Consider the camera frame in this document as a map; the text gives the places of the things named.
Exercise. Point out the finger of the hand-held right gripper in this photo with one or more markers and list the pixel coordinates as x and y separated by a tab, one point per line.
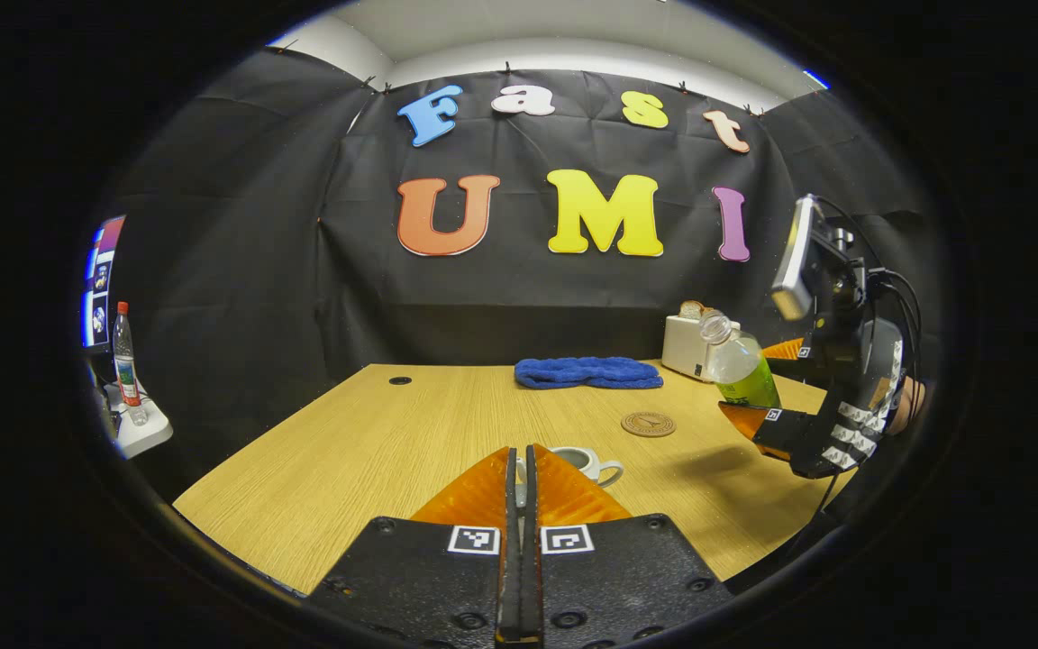
794	433
803	351

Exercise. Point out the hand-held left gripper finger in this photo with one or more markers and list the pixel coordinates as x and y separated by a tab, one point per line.
530	577
512	577

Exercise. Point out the green label water bottle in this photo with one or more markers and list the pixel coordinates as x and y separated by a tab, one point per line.
740	365

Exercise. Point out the white teacup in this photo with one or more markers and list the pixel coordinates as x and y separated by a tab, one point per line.
587	464

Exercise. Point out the round brown coaster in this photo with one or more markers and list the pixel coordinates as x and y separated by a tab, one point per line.
648	425

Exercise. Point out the red cap plastic bottle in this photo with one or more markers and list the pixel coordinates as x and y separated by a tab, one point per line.
125	361

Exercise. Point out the white toaster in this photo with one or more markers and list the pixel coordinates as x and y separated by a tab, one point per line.
683	347

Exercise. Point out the toasted bread slice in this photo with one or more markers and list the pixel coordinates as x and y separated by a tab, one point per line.
690	310

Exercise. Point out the blue towel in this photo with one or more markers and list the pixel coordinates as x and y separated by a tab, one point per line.
587	372

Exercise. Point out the black backdrop cloth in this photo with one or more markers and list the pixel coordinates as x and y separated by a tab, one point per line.
501	297

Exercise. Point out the white power strip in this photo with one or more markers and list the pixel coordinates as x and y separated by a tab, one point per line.
145	433

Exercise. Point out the computer monitor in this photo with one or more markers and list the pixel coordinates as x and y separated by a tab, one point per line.
100	288

